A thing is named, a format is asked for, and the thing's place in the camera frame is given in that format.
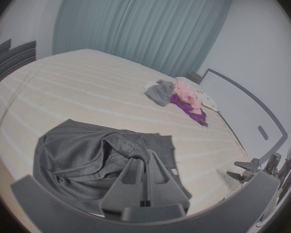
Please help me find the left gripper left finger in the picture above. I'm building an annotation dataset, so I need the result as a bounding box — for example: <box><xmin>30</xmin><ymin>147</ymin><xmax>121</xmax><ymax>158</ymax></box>
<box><xmin>101</xmin><ymin>158</ymin><xmax>144</xmax><ymax>218</ymax></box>

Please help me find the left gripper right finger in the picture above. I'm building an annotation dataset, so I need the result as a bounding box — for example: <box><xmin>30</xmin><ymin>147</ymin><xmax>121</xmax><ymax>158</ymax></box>
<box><xmin>146</xmin><ymin>152</ymin><xmax>192</xmax><ymax>211</ymax></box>

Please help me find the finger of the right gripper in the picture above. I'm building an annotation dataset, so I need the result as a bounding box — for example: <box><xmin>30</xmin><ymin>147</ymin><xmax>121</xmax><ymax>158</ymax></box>
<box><xmin>227</xmin><ymin>171</ymin><xmax>244</xmax><ymax>183</ymax></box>
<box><xmin>234</xmin><ymin>161</ymin><xmax>253</xmax><ymax>170</ymax></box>

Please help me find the black T-shirt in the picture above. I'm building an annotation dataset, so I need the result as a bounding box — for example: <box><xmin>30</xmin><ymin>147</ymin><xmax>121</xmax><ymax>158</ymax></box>
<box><xmin>33</xmin><ymin>119</ymin><xmax>178</xmax><ymax>215</ymax></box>

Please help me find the bed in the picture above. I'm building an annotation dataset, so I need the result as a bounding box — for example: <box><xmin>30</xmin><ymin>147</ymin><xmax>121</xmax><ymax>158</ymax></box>
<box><xmin>0</xmin><ymin>48</ymin><xmax>288</xmax><ymax>215</ymax></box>

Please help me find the white printed pillow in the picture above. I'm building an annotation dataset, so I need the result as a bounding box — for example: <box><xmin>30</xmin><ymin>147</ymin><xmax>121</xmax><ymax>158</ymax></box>
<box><xmin>176</xmin><ymin>77</ymin><xmax>220</xmax><ymax>112</ymax></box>

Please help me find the purple garment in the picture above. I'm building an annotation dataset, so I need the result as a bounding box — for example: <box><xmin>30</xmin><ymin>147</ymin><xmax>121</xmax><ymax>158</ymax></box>
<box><xmin>170</xmin><ymin>94</ymin><xmax>208</xmax><ymax>127</ymax></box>

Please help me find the pink garment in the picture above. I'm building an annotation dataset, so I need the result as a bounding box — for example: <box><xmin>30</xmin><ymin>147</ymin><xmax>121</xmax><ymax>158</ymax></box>
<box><xmin>173</xmin><ymin>81</ymin><xmax>202</xmax><ymax>113</ymax></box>

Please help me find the grey garment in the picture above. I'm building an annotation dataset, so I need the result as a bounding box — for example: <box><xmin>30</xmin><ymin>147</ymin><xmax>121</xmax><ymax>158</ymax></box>
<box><xmin>144</xmin><ymin>80</ymin><xmax>175</xmax><ymax>107</ymax></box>

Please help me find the grey bedside table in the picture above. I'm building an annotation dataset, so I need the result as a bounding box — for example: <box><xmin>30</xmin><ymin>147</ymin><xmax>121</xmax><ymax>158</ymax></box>
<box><xmin>186</xmin><ymin>72</ymin><xmax>202</xmax><ymax>84</ymax></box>

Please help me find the black chest of drawers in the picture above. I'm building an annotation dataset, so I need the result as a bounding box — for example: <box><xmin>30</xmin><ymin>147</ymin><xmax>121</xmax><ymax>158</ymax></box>
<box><xmin>0</xmin><ymin>39</ymin><xmax>37</xmax><ymax>89</ymax></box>

